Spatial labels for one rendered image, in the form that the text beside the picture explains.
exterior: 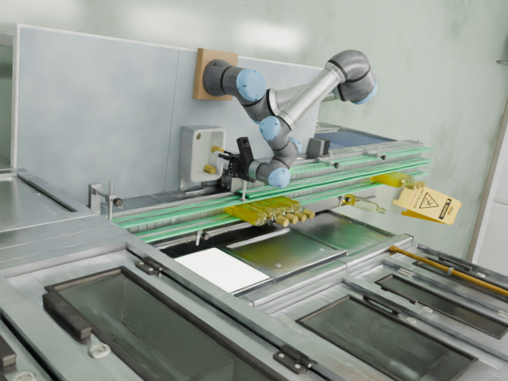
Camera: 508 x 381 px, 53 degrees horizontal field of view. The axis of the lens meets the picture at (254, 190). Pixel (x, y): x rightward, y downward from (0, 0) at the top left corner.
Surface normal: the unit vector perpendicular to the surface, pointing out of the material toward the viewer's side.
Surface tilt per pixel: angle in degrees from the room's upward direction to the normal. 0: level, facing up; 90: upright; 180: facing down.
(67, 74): 0
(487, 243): 90
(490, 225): 90
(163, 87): 0
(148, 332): 90
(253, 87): 6
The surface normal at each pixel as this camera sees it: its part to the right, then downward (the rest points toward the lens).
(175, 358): 0.11, -0.95
